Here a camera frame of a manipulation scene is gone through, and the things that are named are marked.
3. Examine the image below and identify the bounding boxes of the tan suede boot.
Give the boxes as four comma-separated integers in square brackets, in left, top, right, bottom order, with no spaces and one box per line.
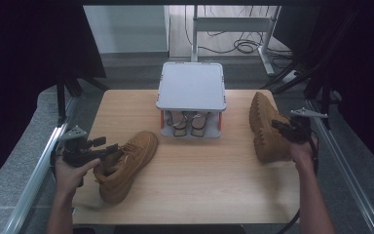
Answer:
[93,130,160,206]
[248,92,298,164]

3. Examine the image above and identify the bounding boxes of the white power strip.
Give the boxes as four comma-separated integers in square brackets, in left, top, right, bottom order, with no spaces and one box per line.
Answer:
[281,69,300,84]

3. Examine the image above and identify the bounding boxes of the black metal stand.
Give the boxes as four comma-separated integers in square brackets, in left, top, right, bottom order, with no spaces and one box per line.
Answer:
[262,61,343,131]
[56,72,110,124]

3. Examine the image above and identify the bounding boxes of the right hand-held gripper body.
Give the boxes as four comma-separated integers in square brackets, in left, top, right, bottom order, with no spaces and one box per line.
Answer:
[286,107,328,144]

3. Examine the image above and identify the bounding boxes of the white panel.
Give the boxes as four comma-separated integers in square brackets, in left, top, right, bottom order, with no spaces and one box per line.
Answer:
[83,4,170,55]

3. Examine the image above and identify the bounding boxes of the dark curtain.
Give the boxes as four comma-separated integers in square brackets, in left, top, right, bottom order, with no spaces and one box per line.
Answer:
[0,0,107,196]
[274,0,374,179]

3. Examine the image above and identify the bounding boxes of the aluminium rail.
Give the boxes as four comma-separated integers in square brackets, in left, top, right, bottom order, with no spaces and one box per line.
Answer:
[1,123,70,234]
[306,98,374,234]

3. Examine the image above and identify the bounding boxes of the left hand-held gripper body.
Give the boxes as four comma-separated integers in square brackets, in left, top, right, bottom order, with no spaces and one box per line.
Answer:
[57,126,100,168]

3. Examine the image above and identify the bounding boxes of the person's right hand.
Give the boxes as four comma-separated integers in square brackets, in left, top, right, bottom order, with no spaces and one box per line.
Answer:
[288,134,319,171]

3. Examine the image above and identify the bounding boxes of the white metal desk frame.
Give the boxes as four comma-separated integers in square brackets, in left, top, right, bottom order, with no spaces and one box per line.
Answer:
[190,4,280,77]

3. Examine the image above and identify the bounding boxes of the person's left hand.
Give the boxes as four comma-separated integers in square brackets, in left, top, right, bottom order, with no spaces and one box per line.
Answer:
[54,157,101,198]

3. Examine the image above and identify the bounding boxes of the black floor cables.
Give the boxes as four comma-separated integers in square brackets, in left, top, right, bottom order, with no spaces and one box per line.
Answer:
[184,4,294,61]

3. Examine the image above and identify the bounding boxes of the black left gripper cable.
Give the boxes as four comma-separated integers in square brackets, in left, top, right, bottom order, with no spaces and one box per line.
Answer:
[49,150,58,178]

